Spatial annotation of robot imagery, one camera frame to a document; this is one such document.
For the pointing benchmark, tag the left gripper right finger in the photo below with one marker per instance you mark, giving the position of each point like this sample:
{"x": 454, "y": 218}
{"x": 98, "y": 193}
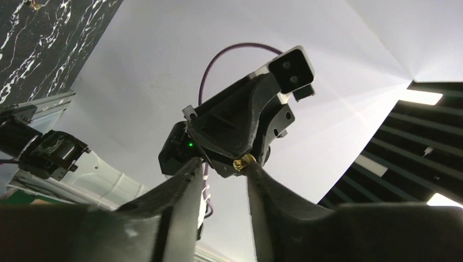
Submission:
{"x": 286, "y": 226}

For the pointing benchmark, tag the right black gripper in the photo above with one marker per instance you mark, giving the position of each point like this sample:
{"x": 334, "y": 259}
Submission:
{"x": 245, "y": 118}

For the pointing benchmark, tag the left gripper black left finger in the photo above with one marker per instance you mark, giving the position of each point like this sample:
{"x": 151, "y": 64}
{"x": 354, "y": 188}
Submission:
{"x": 165, "y": 218}

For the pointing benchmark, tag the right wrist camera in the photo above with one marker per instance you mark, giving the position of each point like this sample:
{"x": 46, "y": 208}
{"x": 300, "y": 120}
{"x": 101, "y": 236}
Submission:
{"x": 293, "y": 72}

